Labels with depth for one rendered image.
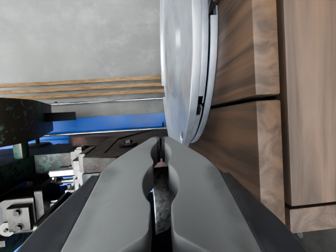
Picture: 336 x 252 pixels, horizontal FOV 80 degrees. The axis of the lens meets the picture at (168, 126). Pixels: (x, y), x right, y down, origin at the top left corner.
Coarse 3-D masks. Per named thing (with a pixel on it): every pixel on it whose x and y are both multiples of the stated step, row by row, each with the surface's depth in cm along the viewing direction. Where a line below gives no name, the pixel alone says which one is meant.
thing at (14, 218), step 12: (24, 192) 86; (0, 204) 80; (12, 204) 80; (24, 204) 80; (0, 216) 80; (12, 216) 78; (24, 216) 78; (36, 216) 83; (0, 228) 79; (12, 228) 78; (24, 228) 79
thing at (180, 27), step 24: (168, 0) 30; (192, 0) 15; (168, 24) 28; (192, 24) 15; (168, 48) 29; (192, 48) 16; (168, 72) 31; (192, 72) 16; (168, 96) 38; (192, 96) 17; (168, 120) 40; (192, 120) 19
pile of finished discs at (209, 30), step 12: (204, 0) 18; (204, 12) 18; (216, 12) 18; (204, 24) 19; (216, 24) 19; (204, 36) 19; (216, 36) 19; (204, 48) 19; (216, 48) 19; (204, 60) 19; (204, 72) 20; (204, 84) 21; (204, 96) 24; (204, 108) 22; (204, 120) 24; (192, 132) 26
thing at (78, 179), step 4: (72, 160) 75; (76, 160) 76; (72, 164) 75; (76, 164) 76; (76, 168) 76; (76, 172) 76; (80, 172) 76; (80, 176) 76; (76, 180) 76; (80, 180) 76; (76, 184) 76; (80, 184) 76; (76, 188) 76
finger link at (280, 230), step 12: (228, 180) 9; (240, 192) 8; (240, 204) 8; (252, 204) 8; (252, 216) 7; (264, 216) 7; (276, 216) 7; (252, 228) 7; (264, 228) 7; (276, 228) 7; (264, 240) 7; (276, 240) 7; (288, 240) 7
